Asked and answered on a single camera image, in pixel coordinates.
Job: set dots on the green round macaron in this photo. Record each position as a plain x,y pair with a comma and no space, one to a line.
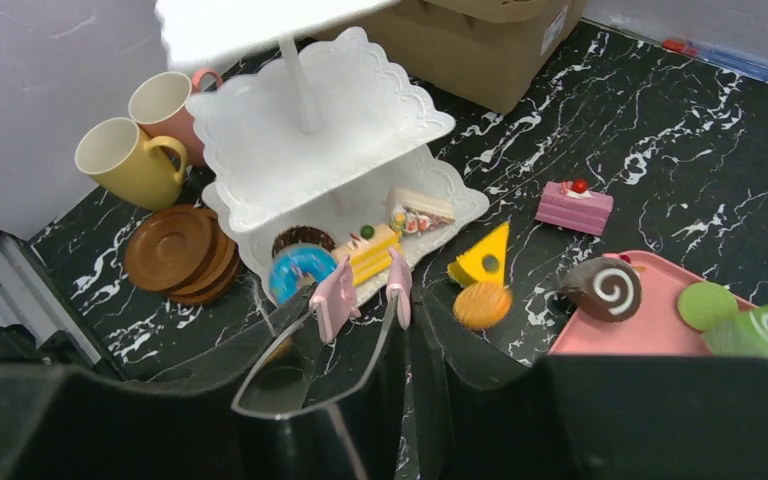
703,305

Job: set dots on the pink cake slice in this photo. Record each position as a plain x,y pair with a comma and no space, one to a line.
574,206

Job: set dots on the yellow cake with cherry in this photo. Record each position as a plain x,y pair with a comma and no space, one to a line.
367,251

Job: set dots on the chocolate donut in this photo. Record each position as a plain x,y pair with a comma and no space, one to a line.
302,234

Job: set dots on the white triangular cake slice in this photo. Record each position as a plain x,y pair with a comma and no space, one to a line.
414,213

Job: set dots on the blue donut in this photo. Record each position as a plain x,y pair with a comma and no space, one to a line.
297,266

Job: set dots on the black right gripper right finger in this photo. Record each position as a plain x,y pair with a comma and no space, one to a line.
482,415

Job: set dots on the pink mug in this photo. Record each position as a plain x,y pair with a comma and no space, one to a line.
158,105

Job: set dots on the stack of brown wooden coasters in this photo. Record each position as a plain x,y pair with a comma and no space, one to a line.
182,253

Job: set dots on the blue red pen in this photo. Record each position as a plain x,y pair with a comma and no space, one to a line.
722,59

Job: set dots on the pink serving tray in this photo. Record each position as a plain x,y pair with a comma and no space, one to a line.
656,328

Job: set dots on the yellow mug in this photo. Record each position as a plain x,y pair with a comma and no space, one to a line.
145,171

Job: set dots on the tan plastic tool case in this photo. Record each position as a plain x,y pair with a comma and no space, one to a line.
487,52

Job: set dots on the white three-tier cake stand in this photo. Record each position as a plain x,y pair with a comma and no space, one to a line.
317,137

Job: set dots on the chocolate cake cube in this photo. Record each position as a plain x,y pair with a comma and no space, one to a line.
607,289

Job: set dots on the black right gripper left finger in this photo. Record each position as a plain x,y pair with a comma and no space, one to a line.
65,422

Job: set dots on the round orange waffle cookie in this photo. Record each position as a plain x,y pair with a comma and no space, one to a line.
482,305

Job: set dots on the green roll cake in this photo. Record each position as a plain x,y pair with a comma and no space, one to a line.
744,334

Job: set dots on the yellow cake slice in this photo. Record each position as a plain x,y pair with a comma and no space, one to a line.
483,262

